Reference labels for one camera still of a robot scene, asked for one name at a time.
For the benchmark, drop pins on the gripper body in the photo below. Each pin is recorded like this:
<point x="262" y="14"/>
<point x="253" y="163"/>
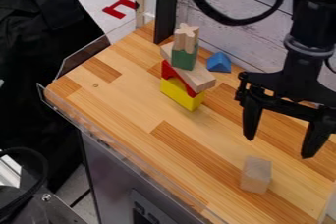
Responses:
<point x="297" y="80"/>

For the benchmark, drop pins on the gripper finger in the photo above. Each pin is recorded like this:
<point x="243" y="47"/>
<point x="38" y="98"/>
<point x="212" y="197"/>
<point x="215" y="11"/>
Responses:
<point x="252" y="116"/>
<point x="316" y="138"/>

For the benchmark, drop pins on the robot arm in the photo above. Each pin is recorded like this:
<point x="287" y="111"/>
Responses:
<point x="313" y="21"/>

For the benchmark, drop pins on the plain wooden cube block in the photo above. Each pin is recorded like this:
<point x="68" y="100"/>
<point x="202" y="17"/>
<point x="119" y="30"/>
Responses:
<point x="256" y="175"/>

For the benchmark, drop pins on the blue triangular block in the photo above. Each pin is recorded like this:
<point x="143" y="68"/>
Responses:
<point x="218" y="62"/>

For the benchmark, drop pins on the flat wooden plank block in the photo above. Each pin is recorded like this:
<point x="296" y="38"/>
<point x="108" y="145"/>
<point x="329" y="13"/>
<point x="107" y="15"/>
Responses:
<point x="202" y="76"/>

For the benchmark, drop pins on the yellow block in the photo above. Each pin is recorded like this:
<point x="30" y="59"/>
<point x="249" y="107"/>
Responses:
<point x="181" y="95"/>

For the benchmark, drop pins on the green block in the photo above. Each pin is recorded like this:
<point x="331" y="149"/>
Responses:
<point x="184" y="59"/>

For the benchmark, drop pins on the red arch block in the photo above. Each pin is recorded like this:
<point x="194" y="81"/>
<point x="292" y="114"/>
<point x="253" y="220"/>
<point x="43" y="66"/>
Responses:
<point x="168" y="72"/>

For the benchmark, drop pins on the plus-shaped wooden block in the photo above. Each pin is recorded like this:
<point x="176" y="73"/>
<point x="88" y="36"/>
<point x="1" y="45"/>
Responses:
<point x="187" y="38"/>

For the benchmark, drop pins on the black fabric cover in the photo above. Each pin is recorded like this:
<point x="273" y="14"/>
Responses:
<point x="39" y="54"/>

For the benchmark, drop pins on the black post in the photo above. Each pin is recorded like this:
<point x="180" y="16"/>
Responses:
<point x="166" y="5"/>

